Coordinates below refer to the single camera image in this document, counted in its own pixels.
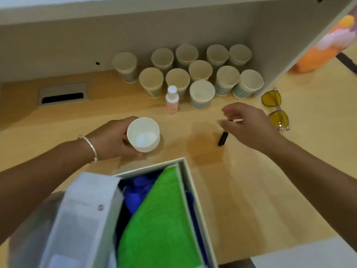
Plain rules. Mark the white carton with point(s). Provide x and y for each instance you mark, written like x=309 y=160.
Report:
x=83 y=214

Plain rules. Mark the small black cap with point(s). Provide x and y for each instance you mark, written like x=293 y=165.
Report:
x=222 y=138

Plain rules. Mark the white paper sheet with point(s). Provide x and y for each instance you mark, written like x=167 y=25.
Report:
x=306 y=253

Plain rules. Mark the yellow lens glasses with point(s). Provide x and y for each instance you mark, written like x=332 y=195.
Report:
x=274 y=98

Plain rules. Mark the white shelf unit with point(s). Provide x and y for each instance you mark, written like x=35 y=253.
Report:
x=265 y=39

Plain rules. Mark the person's right hand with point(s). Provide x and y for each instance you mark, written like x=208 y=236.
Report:
x=251 y=128

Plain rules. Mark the person's right forearm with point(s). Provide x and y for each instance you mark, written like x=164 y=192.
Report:
x=320 y=181

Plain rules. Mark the blue cloth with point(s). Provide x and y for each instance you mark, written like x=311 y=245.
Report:
x=136 y=192

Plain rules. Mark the group of upside-down paper cups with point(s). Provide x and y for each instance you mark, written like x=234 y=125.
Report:
x=200 y=71

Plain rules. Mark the white paper cup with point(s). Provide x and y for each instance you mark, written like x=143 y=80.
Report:
x=143 y=135

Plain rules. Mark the small pink bottle white cap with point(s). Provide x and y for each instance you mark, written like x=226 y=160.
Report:
x=171 y=101

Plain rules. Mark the person's left forearm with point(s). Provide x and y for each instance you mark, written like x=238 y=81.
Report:
x=41 y=181

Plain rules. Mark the green microfibre cloth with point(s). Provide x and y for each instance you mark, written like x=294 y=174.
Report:
x=161 y=220

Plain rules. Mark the person's left thumb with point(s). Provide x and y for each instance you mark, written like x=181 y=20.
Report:
x=133 y=150

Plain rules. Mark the person's left hand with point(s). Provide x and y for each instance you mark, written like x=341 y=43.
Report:
x=107 y=140

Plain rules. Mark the person's right fingers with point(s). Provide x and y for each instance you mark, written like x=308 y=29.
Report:
x=231 y=114

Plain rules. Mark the white open cardboard box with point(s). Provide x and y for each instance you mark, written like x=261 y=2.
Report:
x=193 y=186

